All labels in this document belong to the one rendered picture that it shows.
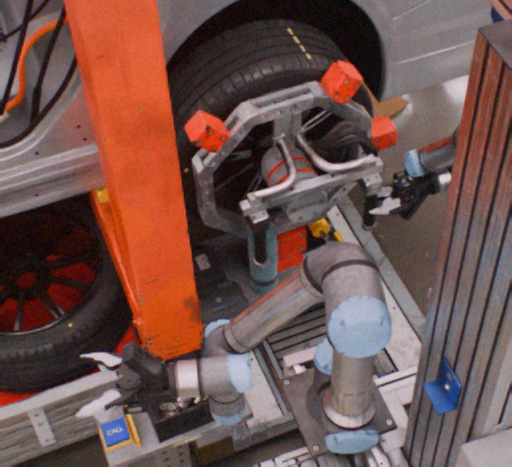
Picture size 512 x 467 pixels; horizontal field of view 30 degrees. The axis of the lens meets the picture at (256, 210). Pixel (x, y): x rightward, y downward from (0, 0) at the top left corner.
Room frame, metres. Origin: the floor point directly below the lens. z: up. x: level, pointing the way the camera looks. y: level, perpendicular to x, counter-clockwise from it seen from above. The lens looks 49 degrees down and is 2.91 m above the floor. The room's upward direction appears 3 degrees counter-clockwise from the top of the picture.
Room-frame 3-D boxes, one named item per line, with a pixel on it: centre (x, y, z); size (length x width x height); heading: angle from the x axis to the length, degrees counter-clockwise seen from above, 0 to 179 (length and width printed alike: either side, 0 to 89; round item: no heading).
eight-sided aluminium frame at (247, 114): (1.96, -0.09, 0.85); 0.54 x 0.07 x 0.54; 110
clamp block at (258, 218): (1.71, 0.00, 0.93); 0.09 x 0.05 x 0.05; 20
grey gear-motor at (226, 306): (1.93, 0.18, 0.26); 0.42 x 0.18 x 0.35; 20
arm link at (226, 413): (1.05, 0.08, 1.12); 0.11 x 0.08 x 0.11; 3
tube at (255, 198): (1.81, -0.04, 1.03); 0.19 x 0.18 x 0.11; 20
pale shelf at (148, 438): (1.38, 0.27, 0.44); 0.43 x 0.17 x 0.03; 110
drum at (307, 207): (1.89, -0.11, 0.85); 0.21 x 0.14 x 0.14; 20
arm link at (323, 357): (1.17, -0.17, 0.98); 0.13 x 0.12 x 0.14; 3
